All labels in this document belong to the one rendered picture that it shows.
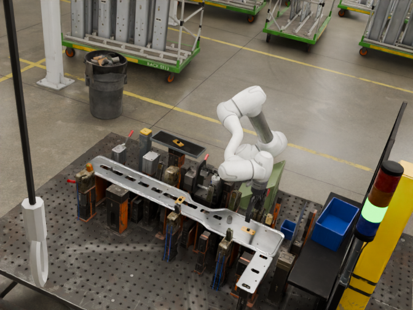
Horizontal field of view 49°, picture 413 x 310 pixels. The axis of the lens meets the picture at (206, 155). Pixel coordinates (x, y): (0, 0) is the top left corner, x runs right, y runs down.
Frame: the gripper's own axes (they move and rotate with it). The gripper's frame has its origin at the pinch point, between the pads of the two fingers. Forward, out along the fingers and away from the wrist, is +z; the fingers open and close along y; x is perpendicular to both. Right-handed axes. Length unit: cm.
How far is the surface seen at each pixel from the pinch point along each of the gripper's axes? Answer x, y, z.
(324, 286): 51, 19, 10
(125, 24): -342, -345, 54
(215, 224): -18.6, 6.5, 13.0
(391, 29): -2, -696, 59
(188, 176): -50, -16, 5
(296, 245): 29.3, 3.7, 5.5
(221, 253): -5.4, 25.0, 13.2
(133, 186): -78, 6, 13
